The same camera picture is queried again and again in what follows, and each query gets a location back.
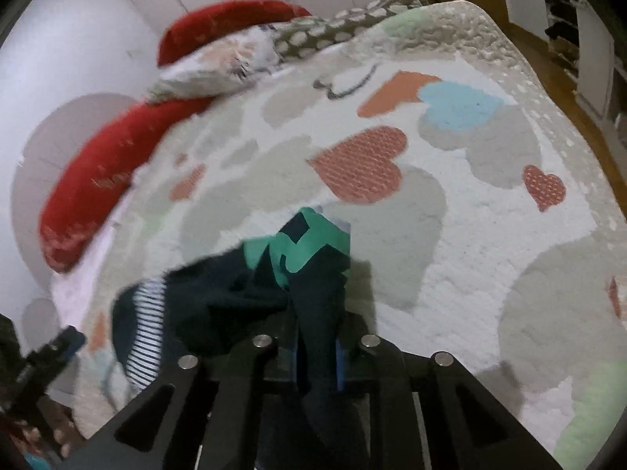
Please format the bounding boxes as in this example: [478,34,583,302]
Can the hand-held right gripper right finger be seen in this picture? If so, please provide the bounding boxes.
[335,323,564,470]

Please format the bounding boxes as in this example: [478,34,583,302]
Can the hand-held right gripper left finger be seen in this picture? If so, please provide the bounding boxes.
[63,320,301,470]

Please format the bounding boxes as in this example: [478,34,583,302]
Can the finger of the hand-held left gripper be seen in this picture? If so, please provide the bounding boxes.
[20,325,88,402]

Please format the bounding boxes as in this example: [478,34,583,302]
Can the dark navy striped pants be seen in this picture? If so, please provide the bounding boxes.
[112,207,373,470]

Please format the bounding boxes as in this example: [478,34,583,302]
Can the white bed sheet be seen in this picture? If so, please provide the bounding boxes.
[49,166,167,324]

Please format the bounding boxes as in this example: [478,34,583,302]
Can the grey rounded headboard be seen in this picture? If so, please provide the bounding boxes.
[11,93,148,275]

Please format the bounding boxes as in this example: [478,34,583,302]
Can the heart-patterned quilt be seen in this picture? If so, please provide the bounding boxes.
[73,0,627,470]

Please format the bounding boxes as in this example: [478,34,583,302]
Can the long red pillow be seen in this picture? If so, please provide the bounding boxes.
[39,97,216,275]

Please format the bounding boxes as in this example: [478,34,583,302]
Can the white shelf unit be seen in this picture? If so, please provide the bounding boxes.
[575,0,627,128]

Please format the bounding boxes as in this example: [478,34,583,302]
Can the thin hair tie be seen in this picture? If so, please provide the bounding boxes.
[313,63,379,100]

